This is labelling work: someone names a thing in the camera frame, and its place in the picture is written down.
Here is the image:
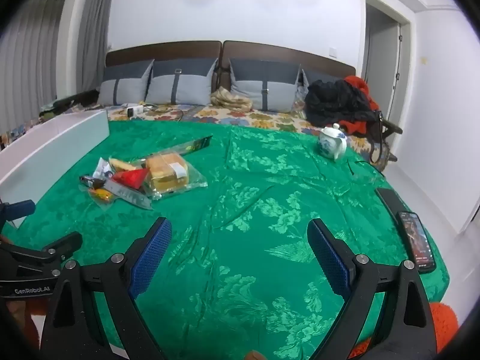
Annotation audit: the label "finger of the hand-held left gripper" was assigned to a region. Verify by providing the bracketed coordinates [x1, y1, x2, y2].
[0, 200, 36, 229]
[0, 232, 83, 271]

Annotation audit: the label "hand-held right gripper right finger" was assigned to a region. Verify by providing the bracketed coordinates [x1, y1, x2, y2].
[307, 217, 437, 360]

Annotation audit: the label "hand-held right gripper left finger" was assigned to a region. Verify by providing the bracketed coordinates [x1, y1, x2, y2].
[39, 217, 173, 360]

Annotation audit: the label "silver snack packet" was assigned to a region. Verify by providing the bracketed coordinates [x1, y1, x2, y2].
[103, 180, 154, 211]

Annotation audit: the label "white cardboard box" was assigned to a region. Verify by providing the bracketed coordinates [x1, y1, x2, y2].
[0, 109, 109, 229]

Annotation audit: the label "red triangular packet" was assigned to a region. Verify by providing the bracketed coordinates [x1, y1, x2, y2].
[112, 168, 151, 190]

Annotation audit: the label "orange small snack packet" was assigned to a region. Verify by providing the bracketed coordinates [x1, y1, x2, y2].
[88, 188, 113, 206]

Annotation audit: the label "white crumpled small packet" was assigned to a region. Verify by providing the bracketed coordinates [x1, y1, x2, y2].
[94, 157, 114, 179]

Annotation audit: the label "black flat slab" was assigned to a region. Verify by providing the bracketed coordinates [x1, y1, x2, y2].
[375, 187, 407, 226]

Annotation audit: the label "black smartphone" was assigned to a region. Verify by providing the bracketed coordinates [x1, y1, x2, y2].
[397, 211, 437, 274]

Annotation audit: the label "clear bread packet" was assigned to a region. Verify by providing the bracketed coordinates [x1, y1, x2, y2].
[144, 152, 209, 199]

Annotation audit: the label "clear cake slice packet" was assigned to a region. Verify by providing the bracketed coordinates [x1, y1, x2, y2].
[108, 157, 148, 174]

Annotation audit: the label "thin-framed eyeglasses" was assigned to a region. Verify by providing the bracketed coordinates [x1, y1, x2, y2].
[347, 159, 387, 184]

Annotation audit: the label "green patterned cloth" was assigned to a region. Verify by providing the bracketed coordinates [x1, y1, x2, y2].
[0, 120, 451, 360]

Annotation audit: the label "white blue porcelain teapot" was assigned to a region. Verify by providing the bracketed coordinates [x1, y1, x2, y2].
[319, 123, 347, 162]

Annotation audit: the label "orange plush fabric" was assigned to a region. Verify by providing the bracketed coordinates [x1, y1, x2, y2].
[352, 302, 460, 360]

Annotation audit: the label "long black snack packet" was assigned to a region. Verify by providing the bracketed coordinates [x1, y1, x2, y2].
[180, 135, 214, 155]

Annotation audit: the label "dark handbag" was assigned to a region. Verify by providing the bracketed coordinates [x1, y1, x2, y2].
[369, 110, 404, 173]

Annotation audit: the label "grey curtain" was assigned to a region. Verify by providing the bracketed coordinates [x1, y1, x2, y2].
[0, 0, 117, 136]

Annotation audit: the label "floral bedsheet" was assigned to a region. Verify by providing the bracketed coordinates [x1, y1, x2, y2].
[0, 101, 376, 151]

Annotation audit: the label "black jacket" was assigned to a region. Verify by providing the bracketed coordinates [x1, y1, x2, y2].
[304, 79, 379, 126]

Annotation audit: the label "beige folded blanket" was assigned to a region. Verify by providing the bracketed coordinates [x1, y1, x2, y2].
[210, 86, 252, 112]

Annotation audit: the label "red garment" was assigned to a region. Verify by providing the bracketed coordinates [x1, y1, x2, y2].
[332, 76, 379, 136]

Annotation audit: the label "brown wooden headboard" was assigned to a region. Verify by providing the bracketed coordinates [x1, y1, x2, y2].
[105, 40, 357, 102]

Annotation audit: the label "white door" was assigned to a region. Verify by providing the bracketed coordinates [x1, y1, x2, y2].
[362, 0, 413, 128]

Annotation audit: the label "charger cable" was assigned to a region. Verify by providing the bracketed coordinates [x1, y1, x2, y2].
[144, 106, 184, 121]

